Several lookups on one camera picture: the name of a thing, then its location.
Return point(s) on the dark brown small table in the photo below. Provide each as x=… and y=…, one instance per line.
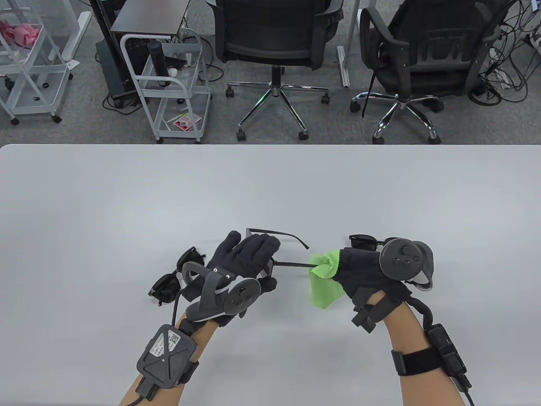
x=148, y=17

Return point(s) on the person's right forearm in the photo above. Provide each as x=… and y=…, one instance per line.
x=401, y=334

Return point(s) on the grey left hand controller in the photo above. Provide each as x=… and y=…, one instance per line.
x=243, y=296

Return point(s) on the grey right hand controller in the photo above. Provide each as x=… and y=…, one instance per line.
x=401, y=258

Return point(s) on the black handheld device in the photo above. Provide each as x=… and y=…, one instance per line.
x=175, y=62

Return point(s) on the black ribbed-back office chair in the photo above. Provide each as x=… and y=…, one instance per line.
x=422, y=25

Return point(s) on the thin metal frame sunglasses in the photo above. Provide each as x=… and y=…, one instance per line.
x=267, y=268

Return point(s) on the black cylindrical bottle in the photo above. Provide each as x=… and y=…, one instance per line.
x=158, y=63

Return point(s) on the red and white card packet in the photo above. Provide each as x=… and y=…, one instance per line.
x=186, y=122

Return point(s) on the black left wrist sensor box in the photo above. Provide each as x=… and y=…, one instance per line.
x=165, y=355

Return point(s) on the black computer tower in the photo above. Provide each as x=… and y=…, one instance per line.
x=112, y=72

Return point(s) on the person's left hand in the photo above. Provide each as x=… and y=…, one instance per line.
x=249, y=253

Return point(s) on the black browline sunglasses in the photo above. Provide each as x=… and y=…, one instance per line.
x=361, y=243

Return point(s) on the black right wrist sensor box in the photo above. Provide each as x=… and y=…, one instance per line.
x=444, y=347

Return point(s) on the black mesh-back office chair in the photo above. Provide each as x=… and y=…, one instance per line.
x=270, y=25

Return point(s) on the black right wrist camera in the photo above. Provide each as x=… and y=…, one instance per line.
x=363, y=321

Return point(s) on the pink cloth bundle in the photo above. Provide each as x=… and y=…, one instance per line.
x=21, y=34

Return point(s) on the grey hand controller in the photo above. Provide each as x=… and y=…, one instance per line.
x=401, y=258
x=243, y=296

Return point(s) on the white desk foot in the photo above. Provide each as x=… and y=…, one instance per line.
x=76, y=38

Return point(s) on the white power strip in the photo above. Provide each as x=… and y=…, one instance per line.
x=503, y=80

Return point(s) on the black thick frame sunglasses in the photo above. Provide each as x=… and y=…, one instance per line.
x=167, y=287

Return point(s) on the green cleaning cloth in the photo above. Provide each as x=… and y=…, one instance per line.
x=325, y=292

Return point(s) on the black wrist sensor box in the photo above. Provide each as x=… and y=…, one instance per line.
x=165, y=355
x=444, y=347

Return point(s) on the white desk leg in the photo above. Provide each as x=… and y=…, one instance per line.
x=343, y=67

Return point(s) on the person's right hand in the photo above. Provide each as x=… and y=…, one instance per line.
x=359, y=270

